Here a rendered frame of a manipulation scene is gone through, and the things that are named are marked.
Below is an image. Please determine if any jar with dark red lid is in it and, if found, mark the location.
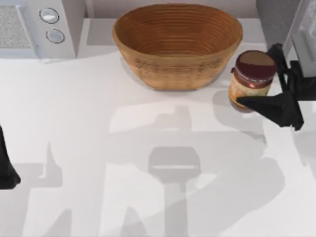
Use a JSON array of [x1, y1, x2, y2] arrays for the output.
[[229, 50, 277, 114]]

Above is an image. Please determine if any grey cabinet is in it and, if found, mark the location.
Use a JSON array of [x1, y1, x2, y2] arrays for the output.
[[256, 0, 303, 51]]

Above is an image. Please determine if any brown woven basket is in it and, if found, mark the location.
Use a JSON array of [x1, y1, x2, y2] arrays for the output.
[[113, 2, 244, 92]]

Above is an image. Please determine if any pale microwave oven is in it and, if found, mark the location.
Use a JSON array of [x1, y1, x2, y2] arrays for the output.
[[0, 0, 86, 60]]

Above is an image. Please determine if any round silver microwave knob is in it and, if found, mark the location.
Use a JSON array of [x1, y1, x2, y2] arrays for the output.
[[39, 7, 60, 24], [45, 28, 66, 44]]

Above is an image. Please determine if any grey mesh microwave door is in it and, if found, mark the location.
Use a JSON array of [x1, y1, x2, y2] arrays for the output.
[[0, 4, 38, 51]]

